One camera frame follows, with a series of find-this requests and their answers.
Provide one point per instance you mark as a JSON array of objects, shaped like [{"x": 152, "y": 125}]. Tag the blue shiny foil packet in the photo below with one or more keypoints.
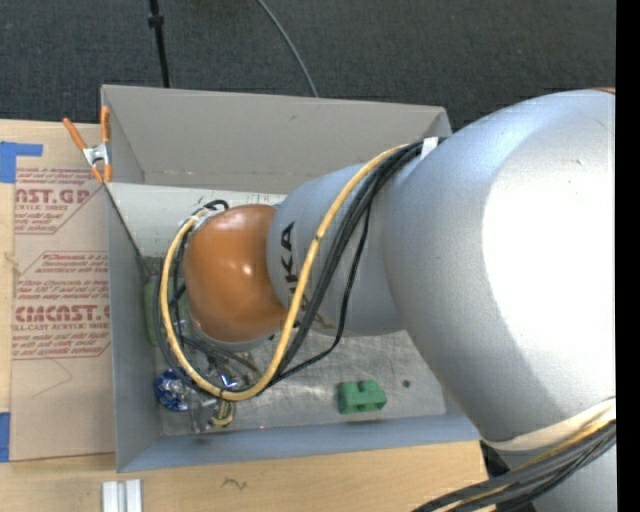
[{"x": 169, "y": 390}]

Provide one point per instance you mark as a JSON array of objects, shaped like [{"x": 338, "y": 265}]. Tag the green toy brick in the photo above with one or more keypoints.
[{"x": 361, "y": 396}]

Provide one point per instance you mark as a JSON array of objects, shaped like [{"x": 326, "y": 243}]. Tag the brown cardboard board red print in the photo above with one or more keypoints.
[{"x": 60, "y": 400}]

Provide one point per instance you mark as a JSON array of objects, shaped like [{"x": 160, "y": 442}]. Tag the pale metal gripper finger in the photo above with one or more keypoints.
[{"x": 204, "y": 415}]

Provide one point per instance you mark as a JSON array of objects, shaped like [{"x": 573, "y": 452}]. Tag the grey metal bin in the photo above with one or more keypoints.
[{"x": 280, "y": 145}]

